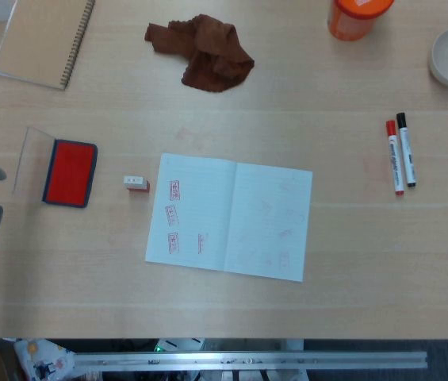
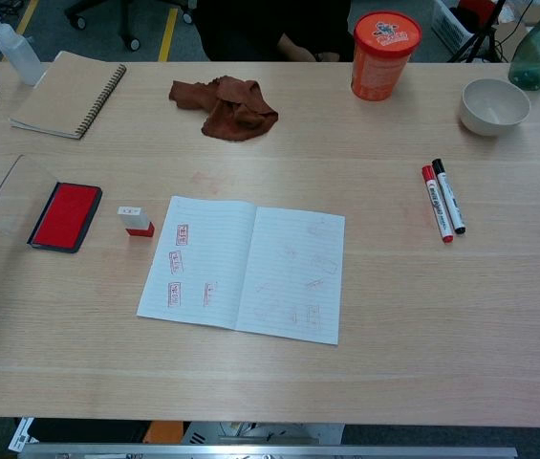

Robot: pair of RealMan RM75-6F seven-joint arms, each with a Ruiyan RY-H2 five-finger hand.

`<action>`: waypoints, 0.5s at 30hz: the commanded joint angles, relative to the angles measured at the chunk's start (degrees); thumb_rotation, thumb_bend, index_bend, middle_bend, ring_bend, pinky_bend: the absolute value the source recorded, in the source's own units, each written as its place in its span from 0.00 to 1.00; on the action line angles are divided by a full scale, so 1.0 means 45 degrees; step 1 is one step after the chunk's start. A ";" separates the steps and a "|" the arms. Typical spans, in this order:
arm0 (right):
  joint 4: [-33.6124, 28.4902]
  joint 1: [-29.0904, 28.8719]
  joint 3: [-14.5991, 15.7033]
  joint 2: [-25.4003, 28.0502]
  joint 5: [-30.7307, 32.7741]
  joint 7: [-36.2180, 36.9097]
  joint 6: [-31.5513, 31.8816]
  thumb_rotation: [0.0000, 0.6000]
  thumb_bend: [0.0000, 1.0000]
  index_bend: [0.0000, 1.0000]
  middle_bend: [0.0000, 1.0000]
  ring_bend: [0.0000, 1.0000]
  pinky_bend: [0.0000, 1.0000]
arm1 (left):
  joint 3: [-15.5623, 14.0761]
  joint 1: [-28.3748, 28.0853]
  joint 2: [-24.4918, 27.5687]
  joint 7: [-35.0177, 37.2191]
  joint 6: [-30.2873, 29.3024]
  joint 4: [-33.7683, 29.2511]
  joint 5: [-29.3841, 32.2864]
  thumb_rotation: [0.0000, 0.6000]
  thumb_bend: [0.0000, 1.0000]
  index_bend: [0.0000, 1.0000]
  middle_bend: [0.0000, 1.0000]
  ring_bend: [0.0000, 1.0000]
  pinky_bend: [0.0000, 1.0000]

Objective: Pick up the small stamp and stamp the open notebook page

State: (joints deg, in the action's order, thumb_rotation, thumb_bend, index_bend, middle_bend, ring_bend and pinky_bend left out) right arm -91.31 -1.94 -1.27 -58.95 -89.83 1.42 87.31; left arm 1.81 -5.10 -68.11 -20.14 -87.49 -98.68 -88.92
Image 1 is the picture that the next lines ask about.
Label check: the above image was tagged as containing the small white red stamp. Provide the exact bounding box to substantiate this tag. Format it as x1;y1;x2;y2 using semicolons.
123;175;151;195

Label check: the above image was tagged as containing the brown spiral notebook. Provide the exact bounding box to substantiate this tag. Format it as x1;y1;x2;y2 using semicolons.
0;0;96;91

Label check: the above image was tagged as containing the open white lined notebook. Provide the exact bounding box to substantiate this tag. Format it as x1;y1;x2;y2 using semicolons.
144;153;313;283

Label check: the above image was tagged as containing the brown crumpled cloth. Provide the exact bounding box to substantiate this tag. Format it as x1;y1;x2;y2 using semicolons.
143;13;255;94

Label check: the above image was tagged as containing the red ink pad with lid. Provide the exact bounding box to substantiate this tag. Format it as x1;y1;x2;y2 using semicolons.
12;126;98;209

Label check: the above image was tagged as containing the white printed plastic bag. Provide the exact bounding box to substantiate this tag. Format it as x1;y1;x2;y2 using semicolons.
13;338;76;381

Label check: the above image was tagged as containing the white device with green light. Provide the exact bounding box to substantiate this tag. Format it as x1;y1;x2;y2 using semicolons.
155;338;205;352

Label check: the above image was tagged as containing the red whiteboard marker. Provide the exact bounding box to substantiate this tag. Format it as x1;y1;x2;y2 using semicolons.
385;120;406;195

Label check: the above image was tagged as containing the orange canister with lid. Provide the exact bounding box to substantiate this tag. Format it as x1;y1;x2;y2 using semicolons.
327;0;395;42

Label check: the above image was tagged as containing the black whiteboard marker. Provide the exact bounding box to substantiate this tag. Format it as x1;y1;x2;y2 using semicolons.
396;112;419;188

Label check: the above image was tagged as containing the aluminium profile rail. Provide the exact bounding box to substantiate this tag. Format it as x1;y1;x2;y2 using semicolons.
73;351;429;372

